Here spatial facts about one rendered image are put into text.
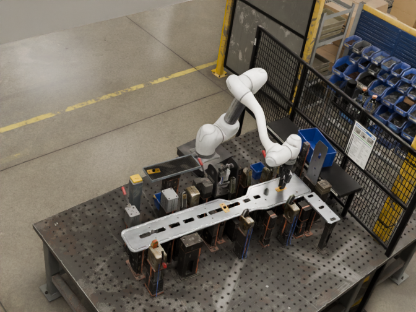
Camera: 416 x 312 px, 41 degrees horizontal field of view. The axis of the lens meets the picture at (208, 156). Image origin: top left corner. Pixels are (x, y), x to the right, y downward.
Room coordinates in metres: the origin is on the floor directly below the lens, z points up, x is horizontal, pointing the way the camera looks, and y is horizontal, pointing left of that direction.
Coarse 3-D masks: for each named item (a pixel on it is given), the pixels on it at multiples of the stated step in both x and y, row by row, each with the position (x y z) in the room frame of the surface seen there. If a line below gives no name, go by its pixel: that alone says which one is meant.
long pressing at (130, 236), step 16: (256, 192) 2.86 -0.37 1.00; (272, 192) 2.89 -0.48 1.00; (288, 192) 2.91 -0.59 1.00; (304, 192) 2.94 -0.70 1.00; (192, 208) 2.60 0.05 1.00; (208, 208) 2.63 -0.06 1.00; (240, 208) 2.68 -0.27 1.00; (256, 208) 2.71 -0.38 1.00; (144, 224) 2.40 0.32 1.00; (160, 224) 2.42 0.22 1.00; (192, 224) 2.46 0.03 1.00; (208, 224) 2.49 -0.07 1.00; (128, 240) 2.25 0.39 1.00; (144, 240) 2.27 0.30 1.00; (160, 240) 2.29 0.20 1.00
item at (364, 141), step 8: (352, 128) 3.27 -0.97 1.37; (360, 128) 3.22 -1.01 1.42; (352, 136) 3.25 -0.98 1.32; (360, 136) 3.20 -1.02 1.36; (368, 136) 3.15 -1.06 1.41; (376, 136) 3.10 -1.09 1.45; (352, 144) 3.23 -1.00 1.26; (360, 144) 3.18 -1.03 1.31; (368, 144) 3.13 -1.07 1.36; (344, 152) 3.26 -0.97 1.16; (352, 152) 3.21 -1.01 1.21; (360, 152) 3.16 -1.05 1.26; (368, 152) 3.11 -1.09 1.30; (352, 160) 3.19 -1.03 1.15; (360, 160) 3.14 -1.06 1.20; (368, 160) 3.09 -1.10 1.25
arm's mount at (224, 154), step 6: (186, 144) 3.49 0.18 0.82; (192, 144) 3.50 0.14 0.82; (180, 150) 3.41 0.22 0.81; (186, 150) 3.42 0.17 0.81; (216, 150) 3.47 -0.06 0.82; (222, 150) 3.48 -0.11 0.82; (180, 156) 3.41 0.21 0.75; (222, 156) 3.41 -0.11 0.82; (228, 156) 3.42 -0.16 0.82; (198, 162) 3.31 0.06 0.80; (210, 162) 3.33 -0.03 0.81; (216, 162) 3.33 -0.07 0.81; (222, 162) 3.37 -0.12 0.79; (204, 168) 3.25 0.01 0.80; (198, 174) 3.24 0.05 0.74
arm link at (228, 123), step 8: (248, 72) 3.35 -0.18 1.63; (256, 72) 3.37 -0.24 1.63; (264, 72) 3.42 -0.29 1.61; (256, 80) 3.32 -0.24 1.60; (264, 80) 3.38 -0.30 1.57; (256, 88) 3.32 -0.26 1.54; (232, 104) 3.45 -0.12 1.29; (240, 104) 3.40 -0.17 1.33; (232, 112) 3.43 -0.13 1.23; (240, 112) 3.44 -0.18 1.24; (224, 120) 3.49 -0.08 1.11; (232, 120) 3.45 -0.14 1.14; (224, 128) 3.45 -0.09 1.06; (232, 128) 3.46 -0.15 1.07; (224, 136) 3.44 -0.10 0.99
